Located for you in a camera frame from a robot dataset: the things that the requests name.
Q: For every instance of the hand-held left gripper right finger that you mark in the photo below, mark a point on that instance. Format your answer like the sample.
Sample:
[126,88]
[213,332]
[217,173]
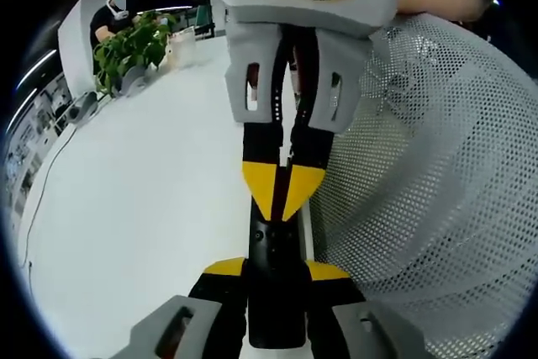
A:
[349,325]

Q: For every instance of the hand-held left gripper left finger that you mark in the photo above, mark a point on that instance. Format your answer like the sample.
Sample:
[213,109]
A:
[197,317]

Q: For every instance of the black remote control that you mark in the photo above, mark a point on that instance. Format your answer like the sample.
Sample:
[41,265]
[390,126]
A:
[273,291]

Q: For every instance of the green chair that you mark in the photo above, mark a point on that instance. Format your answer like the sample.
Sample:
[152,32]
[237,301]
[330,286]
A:
[204,20]

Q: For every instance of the clear plastic container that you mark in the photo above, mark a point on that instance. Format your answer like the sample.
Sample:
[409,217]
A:
[181,48]

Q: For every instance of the white perforated mesh basket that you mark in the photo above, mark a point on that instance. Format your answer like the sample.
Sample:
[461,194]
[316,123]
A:
[441,165]

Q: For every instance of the green potted plant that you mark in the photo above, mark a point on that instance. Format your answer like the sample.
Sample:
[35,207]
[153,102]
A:
[126,48]

